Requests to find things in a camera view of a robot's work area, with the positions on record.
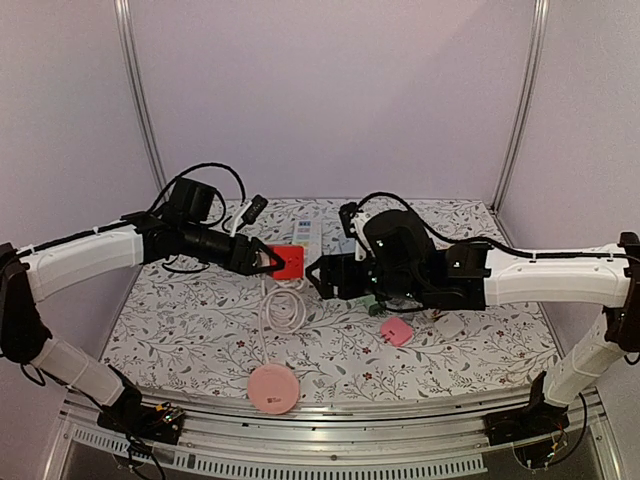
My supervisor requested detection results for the floral patterned table mat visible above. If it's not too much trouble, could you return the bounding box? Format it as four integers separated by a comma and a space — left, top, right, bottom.
99, 198, 561, 404

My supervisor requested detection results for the aluminium corner post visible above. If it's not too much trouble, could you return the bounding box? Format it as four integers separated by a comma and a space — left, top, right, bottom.
490, 0, 550, 217
113, 0, 169, 205

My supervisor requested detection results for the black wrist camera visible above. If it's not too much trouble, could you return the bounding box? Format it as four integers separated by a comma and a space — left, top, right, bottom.
339, 202, 371, 261
229, 194, 268, 237

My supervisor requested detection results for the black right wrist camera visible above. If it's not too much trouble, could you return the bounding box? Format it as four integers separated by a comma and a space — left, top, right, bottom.
339, 202, 371, 261

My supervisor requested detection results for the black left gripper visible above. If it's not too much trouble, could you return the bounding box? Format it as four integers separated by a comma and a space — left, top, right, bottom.
181, 221, 285, 275

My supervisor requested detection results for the aluminium left corner post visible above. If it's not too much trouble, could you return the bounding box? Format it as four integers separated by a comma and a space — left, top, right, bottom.
113, 0, 169, 205

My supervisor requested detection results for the pink plug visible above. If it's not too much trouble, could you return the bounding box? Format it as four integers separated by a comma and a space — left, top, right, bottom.
380, 317, 413, 347

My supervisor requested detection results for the round pink socket base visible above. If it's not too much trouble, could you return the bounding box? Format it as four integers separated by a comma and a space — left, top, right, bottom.
247, 363, 300, 415

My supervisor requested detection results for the aluminium front rail frame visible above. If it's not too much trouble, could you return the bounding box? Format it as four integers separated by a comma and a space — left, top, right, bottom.
43, 387, 625, 479

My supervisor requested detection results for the red cube socket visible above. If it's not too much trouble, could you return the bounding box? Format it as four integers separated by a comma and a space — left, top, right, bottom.
270, 245, 305, 281

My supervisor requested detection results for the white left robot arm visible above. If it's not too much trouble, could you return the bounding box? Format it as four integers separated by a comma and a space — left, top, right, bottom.
1, 177, 285, 434

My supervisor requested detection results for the light blue power strip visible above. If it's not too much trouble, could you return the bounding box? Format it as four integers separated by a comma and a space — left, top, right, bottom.
331, 235, 356, 254

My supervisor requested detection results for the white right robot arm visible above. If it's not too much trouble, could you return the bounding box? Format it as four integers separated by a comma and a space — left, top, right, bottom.
305, 203, 639, 436

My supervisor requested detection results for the aluminium right corner post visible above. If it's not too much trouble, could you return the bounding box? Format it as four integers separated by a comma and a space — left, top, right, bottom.
490, 0, 550, 217

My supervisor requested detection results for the green plug adapter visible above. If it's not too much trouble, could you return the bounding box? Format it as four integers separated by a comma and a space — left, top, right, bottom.
357, 295, 386, 317

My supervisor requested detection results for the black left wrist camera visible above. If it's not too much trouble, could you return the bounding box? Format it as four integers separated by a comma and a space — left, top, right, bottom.
229, 194, 268, 237

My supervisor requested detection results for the white multicolour power strip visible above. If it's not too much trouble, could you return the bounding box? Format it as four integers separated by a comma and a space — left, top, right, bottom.
292, 219, 322, 266

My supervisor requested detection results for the white plug adapter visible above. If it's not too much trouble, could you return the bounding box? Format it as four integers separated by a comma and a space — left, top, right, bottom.
431, 312, 465, 339

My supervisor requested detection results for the pink coiled cable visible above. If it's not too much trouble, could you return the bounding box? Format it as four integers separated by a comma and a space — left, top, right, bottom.
257, 277, 309, 371

